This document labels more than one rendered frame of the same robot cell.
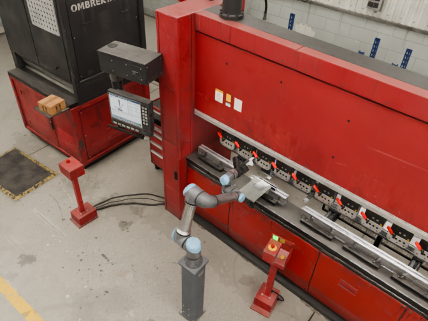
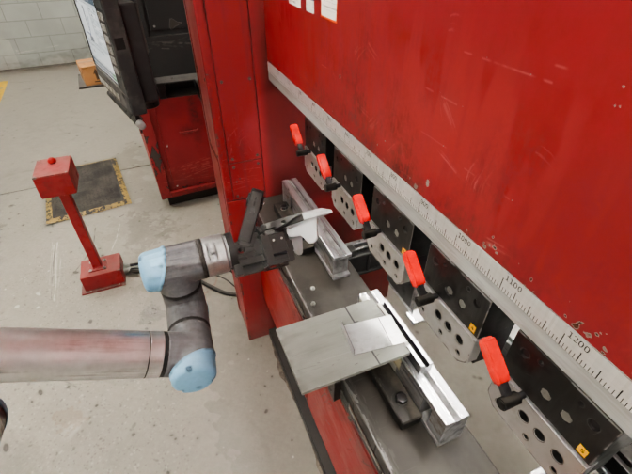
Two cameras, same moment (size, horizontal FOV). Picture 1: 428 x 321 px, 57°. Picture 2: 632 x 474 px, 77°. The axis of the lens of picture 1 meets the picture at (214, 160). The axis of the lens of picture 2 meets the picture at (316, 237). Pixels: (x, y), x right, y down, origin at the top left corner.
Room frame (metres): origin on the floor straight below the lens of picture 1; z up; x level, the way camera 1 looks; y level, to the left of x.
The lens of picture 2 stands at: (1.98, -0.59, 1.77)
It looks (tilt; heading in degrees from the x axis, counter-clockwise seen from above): 38 degrees down; 28
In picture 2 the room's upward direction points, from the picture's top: straight up
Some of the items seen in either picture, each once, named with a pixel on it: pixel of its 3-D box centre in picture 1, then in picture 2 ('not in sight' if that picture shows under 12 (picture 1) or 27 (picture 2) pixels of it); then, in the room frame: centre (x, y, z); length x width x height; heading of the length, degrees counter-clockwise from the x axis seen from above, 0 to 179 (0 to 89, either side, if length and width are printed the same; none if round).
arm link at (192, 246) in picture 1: (193, 247); not in sight; (1.89, 0.12, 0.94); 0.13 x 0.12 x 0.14; 47
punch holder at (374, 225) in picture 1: (374, 218); not in sight; (2.01, -1.22, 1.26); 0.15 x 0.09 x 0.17; 50
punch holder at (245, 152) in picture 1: (247, 148); (360, 186); (2.78, -0.29, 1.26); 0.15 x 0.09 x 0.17; 50
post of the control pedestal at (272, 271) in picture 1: (271, 276); not in sight; (2.05, -0.57, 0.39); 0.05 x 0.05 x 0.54; 61
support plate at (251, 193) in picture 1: (254, 189); (340, 341); (2.52, -0.37, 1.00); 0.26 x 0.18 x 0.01; 140
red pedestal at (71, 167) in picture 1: (77, 191); (80, 227); (2.94, 1.42, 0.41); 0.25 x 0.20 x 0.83; 140
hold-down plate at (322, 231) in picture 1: (316, 228); not in sight; (2.20, -0.90, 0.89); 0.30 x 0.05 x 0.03; 50
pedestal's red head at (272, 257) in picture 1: (278, 251); not in sight; (2.05, -0.57, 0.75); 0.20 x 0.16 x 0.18; 61
